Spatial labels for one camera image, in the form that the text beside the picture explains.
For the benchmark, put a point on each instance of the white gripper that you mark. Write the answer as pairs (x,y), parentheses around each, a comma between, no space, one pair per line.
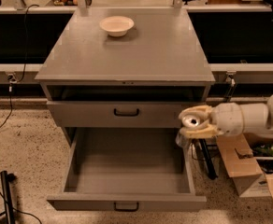
(228,119)

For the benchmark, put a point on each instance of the silver redbull can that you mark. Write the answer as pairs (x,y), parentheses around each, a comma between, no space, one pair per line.
(189,122)

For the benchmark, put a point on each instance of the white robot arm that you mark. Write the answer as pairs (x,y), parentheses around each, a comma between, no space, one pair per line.
(257,119)

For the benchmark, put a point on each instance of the open grey middle drawer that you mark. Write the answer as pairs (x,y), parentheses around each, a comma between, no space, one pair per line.
(127,170)

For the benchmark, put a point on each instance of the grey wooden drawer cabinet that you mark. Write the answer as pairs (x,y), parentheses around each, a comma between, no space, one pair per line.
(159,60)

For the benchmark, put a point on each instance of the closed grey upper drawer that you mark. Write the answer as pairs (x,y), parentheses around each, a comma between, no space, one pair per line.
(115,115)

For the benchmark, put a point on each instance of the black bar on floor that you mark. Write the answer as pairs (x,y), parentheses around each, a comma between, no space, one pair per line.
(211,171)

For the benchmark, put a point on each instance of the brown cardboard box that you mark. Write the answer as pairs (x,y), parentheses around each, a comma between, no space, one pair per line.
(244,169)

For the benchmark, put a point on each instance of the white paper bowl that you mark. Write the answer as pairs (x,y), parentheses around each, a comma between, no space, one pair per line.
(116,26)

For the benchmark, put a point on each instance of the black stand bottom left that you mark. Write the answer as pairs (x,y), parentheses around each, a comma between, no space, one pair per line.
(8,211)

